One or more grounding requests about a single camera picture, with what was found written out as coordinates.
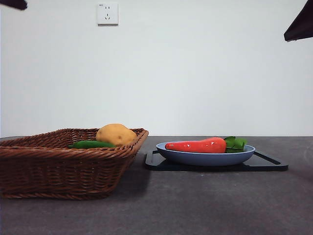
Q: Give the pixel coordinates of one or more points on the yellow-brown potato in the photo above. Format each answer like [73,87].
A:
[115,134]

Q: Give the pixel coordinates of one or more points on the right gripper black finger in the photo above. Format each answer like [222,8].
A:
[303,24]

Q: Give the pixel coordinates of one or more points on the orange carrot with green leaves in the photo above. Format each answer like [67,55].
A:
[195,147]

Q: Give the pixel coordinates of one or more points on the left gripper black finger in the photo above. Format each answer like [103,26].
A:
[14,3]

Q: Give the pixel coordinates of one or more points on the black flat tray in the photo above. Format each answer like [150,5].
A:
[264,165]

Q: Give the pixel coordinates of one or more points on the green pepper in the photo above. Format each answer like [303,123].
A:
[93,144]

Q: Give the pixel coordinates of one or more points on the blue round plate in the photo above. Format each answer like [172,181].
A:
[205,158]

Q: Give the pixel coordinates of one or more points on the brown woven wicker basket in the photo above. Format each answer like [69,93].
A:
[61,171]

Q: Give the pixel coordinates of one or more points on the white wall socket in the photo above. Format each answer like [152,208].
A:
[107,14]

